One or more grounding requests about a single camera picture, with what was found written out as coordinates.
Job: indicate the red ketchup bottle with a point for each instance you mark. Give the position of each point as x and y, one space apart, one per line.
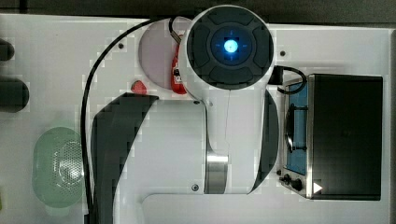
176 82

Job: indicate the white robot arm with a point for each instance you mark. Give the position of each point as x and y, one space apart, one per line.
219 137

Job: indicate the round grey plate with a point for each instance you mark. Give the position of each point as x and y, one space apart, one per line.
157 49

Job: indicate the red toy strawberry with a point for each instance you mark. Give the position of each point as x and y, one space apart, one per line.
139 87

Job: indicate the black toaster oven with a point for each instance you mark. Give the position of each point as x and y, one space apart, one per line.
332 137

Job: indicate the green perforated colander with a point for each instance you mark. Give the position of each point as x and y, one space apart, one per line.
58 175

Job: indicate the black pot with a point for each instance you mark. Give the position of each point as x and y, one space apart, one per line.
14 95

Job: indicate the dark cylindrical cup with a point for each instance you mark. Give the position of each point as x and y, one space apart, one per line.
7 51

